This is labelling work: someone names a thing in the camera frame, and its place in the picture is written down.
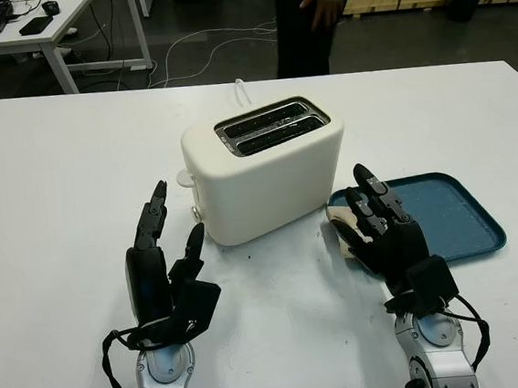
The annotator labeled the white toaster power cord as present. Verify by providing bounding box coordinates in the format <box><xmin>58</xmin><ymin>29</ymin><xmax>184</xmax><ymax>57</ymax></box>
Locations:
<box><xmin>232</xmin><ymin>78</ymin><xmax>254</xmax><ymax>107</ymax></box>

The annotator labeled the white cable on floor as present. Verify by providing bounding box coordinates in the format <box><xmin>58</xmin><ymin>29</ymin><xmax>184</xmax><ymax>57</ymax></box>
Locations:
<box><xmin>144</xmin><ymin>17</ymin><xmax>283</xmax><ymax>89</ymax></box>

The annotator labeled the blue plastic tray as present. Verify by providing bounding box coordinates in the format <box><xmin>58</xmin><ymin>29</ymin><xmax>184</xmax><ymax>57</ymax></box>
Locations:
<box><xmin>325</xmin><ymin>165</ymin><xmax>509</xmax><ymax>276</ymax></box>

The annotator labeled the black smartphone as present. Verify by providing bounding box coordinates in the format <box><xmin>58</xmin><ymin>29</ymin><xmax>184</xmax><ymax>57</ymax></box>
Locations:
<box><xmin>17</xmin><ymin>15</ymin><xmax>56</xmax><ymax>37</ymax></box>

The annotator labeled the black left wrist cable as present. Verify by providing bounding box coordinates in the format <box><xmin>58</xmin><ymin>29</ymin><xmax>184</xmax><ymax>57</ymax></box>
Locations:
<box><xmin>99</xmin><ymin>326</ymin><xmax>153</xmax><ymax>388</ymax></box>

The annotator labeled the white toaster lever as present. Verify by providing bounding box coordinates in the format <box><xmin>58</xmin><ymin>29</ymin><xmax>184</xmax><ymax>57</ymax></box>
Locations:
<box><xmin>174</xmin><ymin>167</ymin><xmax>196</xmax><ymax>188</ymax></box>

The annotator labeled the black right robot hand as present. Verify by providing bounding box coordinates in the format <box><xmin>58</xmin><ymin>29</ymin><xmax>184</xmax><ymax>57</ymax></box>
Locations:
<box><xmin>327</xmin><ymin>156</ymin><xmax>436</xmax><ymax>305</ymax></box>

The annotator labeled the white office desk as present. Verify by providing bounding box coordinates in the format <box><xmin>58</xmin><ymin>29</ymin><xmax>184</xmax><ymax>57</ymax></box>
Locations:
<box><xmin>0</xmin><ymin>0</ymin><xmax>157</xmax><ymax>101</ymax></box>

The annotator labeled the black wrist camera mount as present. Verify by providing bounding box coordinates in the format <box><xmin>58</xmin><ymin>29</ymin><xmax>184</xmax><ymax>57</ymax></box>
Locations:
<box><xmin>379</xmin><ymin>252</ymin><xmax>461</xmax><ymax>323</ymax></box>
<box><xmin>130</xmin><ymin>278</ymin><xmax>227</xmax><ymax>351</ymax></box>

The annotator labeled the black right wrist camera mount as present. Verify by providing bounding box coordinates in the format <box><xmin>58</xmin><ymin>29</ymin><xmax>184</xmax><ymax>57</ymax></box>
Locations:
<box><xmin>379</xmin><ymin>252</ymin><xmax>461</xmax><ymax>323</ymax></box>

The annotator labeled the standing person in dark trousers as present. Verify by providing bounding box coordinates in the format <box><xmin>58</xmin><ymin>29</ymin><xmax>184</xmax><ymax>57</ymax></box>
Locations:
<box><xmin>269</xmin><ymin>0</ymin><xmax>373</xmax><ymax>80</ymax></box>

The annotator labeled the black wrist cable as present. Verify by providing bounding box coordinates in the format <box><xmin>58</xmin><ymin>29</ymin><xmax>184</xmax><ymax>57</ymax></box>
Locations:
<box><xmin>99</xmin><ymin>326</ymin><xmax>153</xmax><ymax>388</ymax></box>
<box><xmin>438</xmin><ymin>290</ymin><xmax>495</xmax><ymax>375</ymax></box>

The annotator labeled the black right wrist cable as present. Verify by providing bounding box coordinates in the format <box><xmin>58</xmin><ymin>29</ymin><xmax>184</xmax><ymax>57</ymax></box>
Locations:
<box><xmin>438</xmin><ymin>290</ymin><xmax>495</xmax><ymax>375</ymax></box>

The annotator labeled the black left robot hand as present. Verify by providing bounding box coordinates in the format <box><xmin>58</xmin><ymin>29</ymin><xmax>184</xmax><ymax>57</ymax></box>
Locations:
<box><xmin>117</xmin><ymin>176</ymin><xmax>216</xmax><ymax>330</ymax></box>

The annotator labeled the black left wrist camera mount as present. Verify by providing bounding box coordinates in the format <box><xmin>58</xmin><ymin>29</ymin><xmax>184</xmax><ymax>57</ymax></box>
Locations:
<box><xmin>130</xmin><ymin>278</ymin><xmax>227</xmax><ymax>351</ymax></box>

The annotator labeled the white two-slot toaster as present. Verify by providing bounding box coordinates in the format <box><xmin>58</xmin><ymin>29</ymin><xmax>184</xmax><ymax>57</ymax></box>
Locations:
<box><xmin>176</xmin><ymin>90</ymin><xmax>356</xmax><ymax>250</ymax></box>

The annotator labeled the pale bread slice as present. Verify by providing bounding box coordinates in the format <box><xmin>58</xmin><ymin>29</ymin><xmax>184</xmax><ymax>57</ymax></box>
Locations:
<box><xmin>325</xmin><ymin>201</ymin><xmax>375</xmax><ymax>261</ymax></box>

